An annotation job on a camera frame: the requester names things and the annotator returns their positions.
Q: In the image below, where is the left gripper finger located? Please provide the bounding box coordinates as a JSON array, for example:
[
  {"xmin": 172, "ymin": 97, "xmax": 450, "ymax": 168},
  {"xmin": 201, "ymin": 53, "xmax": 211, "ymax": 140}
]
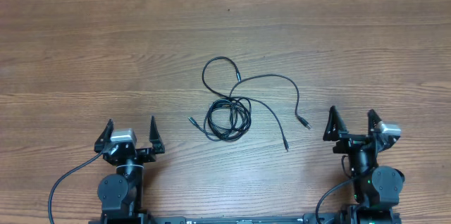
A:
[
  {"xmin": 94, "ymin": 119, "xmax": 113, "ymax": 147},
  {"xmin": 149, "ymin": 116, "xmax": 165, "ymax": 154}
]

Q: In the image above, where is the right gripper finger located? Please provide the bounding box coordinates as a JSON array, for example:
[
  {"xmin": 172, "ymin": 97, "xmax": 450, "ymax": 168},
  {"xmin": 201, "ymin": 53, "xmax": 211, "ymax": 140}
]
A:
[
  {"xmin": 367, "ymin": 109, "xmax": 383, "ymax": 135},
  {"xmin": 323, "ymin": 106, "xmax": 349, "ymax": 142}
]

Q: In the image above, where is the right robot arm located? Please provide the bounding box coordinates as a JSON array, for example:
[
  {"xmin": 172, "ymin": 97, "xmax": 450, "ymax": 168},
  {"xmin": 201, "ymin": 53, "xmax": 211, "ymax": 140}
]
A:
[{"xmin": 315, "ymin": 106, "xmax": 405, "ymax": 224}]

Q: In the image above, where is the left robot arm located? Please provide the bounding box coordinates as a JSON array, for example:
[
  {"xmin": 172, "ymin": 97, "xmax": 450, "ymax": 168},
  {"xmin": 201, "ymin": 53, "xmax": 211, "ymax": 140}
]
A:
[{"xmin": 94, "ymin": 116, "xmax": 165, "ymax": 224}]

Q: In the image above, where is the black USB cable long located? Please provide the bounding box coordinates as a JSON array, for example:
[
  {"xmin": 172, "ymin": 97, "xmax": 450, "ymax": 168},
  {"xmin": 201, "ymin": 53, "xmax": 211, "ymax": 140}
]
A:
[{"xmin": 227, "ymin": 73, "xmax": 311, "ymax": 151}]

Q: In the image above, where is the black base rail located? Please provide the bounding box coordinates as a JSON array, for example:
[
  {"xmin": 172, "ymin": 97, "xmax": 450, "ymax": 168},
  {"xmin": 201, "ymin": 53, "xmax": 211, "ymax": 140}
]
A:
[{"xmin": 87, "ymin": 211, "xmax": 402, "ymax": 224}]

